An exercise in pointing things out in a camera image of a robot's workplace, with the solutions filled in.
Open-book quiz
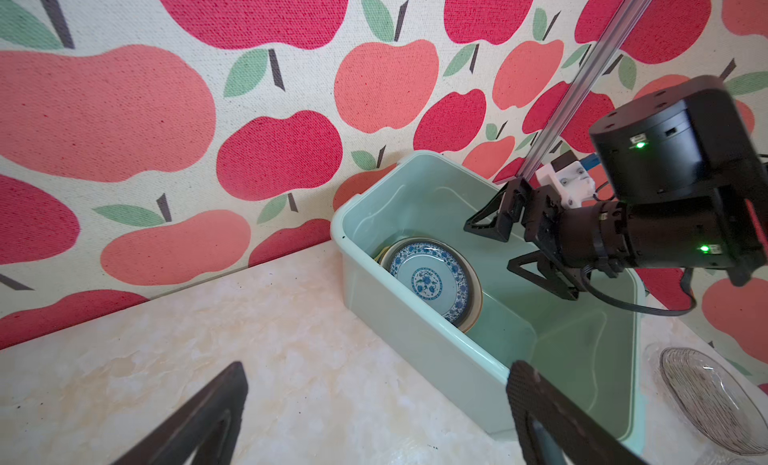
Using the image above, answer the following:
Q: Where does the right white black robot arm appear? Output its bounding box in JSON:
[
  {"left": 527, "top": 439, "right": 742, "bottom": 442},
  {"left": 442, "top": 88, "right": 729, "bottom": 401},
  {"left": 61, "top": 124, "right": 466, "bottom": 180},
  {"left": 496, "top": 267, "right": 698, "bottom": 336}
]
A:
[{"left": 464, "top": 75, "right": 767, "bottom": 300}]

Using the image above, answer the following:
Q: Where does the small teal patterned plate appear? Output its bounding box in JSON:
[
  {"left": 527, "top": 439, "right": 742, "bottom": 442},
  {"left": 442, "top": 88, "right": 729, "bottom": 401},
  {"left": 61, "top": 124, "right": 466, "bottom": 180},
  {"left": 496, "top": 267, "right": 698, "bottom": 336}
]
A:
[{"left": 384, "top": 240, "right": 471, "bottom": 325}]

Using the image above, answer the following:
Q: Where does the right aluminium frame post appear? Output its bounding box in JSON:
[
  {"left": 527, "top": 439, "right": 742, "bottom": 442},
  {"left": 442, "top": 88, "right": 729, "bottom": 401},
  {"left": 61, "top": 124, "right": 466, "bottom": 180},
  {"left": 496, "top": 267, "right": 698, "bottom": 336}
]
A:
[{"left": 519, "top": 0, "right": 652, "bottom": 179}]

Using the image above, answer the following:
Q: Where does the cream plate with bamboo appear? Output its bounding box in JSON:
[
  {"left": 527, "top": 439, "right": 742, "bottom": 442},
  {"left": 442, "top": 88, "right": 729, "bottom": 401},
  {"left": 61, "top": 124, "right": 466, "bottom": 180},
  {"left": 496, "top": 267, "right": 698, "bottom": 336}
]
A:
[{"left": 375, "top": 236, "right": 483, "bottom": 333}]

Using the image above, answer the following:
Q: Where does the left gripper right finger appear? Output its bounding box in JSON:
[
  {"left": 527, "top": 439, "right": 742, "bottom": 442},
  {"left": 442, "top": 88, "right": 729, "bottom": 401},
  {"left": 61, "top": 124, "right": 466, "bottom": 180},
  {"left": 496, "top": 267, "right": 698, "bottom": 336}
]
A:
[{"left": 506, "top": 360, "right": 644, "bottom": 465}]

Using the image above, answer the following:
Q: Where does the smoky brown glass plate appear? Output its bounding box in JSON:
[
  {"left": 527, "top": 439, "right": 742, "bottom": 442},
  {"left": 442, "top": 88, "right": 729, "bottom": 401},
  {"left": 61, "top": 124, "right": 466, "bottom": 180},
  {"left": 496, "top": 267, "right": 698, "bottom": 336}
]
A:
[{"left": 658, "top": 347, "right": 767, "bottom": 456}]

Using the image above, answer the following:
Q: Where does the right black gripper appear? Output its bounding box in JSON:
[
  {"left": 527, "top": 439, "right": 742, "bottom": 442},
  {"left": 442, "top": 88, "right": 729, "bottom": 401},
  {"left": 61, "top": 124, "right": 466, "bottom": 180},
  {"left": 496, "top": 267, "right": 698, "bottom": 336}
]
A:
[{"left": 463, "top": 178, "right": 636, "bottom": 300}]

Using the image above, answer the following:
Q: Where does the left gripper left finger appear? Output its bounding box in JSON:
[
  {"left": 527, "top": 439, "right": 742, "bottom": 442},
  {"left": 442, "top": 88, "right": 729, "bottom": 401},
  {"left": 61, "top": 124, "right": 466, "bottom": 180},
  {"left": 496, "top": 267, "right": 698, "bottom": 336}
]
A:
[{"left": 115, "top": 361, "right": 248, "bottom": 464}]

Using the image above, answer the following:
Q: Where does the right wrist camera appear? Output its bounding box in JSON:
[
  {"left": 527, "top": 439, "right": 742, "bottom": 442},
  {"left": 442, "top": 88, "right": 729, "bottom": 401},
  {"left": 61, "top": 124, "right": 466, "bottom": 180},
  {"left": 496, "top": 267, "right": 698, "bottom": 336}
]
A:
[{"left": 535, "top": 151, "right": 597, "bottom": 209}]

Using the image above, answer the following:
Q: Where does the mint green plastic bin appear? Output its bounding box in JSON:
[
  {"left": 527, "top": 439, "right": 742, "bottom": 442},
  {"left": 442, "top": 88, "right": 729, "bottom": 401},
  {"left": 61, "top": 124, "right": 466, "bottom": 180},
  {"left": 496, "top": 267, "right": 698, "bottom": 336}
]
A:
[{"left": 331, "top": 152, "right": 646, "bottom": 453}]

